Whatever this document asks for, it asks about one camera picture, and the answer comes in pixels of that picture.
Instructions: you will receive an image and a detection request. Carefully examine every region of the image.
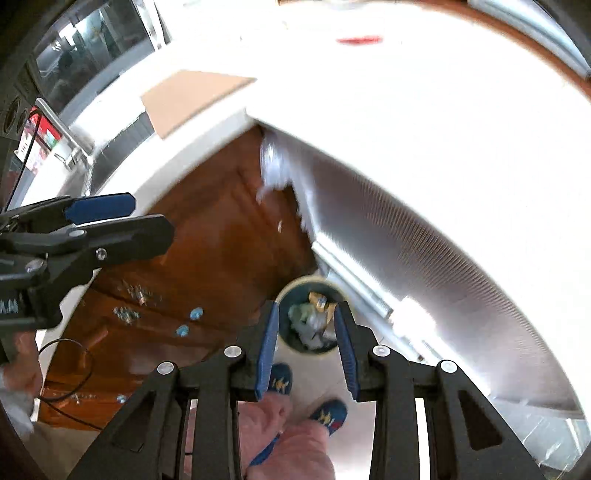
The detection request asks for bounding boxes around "metal sink rack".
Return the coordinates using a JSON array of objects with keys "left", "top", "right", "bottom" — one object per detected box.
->
[{"left": 85, "top": 111, "right": 155, "bottom": 158}]

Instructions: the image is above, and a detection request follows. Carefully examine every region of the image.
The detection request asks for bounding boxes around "thin black cable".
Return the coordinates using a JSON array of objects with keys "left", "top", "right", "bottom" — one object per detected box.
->
[{"left": 37, "top": 338, "right": 95, "bottom": 430}]

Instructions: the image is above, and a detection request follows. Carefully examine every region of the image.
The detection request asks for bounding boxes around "window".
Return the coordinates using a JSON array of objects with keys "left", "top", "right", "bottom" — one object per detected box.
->
[{"left": 28, "top": 0, "right": 167, "bottom": 116}]

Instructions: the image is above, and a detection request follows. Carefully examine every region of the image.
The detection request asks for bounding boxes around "wooden cabinet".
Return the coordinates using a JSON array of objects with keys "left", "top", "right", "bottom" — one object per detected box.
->
[{"left": 37, "top": 124, "right": 319, "bottom": 432}]

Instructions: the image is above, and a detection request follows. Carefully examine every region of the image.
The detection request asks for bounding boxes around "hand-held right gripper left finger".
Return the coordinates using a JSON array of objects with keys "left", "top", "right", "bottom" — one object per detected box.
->
[{"left": 67, "top": 300, "right": 281, "bottom": 480}]

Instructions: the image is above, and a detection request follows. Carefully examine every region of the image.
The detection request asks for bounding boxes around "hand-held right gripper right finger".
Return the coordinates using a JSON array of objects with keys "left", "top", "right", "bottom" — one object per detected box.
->
[{"left": 334, "top": 300, "right": 548, "bottom": 480}]

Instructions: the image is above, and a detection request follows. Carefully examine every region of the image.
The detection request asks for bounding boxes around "round trash bin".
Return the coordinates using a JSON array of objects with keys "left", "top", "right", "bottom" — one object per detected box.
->
[{"left": 274, "top": 276, "right": 352, "bottom": 357}]

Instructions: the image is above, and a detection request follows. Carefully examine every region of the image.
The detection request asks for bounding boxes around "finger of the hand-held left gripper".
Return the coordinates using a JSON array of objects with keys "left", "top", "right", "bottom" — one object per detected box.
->
[
  {"left": 0, "top": 192, "right": 138, "bottom": 228},
  {"left": 0, "top": 213, "right": 175, "bottom": 278}
]

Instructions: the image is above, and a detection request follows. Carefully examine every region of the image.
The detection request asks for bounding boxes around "brown cardboard sheet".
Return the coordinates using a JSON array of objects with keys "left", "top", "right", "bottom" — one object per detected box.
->
[{"left": 141, "top": 69, "right": 257, "bottom": 139}]

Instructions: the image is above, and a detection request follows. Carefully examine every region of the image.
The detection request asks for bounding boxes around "clear plastic bag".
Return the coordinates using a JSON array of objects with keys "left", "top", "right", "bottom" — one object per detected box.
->
[{"left": 0, "top": 369, "right": 35, "bottom": 437}]

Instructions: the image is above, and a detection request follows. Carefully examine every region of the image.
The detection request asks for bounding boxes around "person's left hand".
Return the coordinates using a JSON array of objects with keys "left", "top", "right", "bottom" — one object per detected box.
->
[{"left": 0, "top": 330, "right": 44, "bottom": 400}]

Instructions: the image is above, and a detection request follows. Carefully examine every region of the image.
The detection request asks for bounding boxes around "blue slipper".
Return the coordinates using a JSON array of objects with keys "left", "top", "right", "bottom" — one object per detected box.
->
[
  {"left": 310, "top": 399, "right": 349, "bottom": 437},
  {"left": 268, "top": 363, "right": 294, "bottom": 397}
]

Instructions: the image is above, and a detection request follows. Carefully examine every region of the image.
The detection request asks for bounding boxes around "red printed package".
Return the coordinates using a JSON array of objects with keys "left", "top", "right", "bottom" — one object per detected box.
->
[{"left": 14, "top": 113, "right": 63, "bottom": 174}]

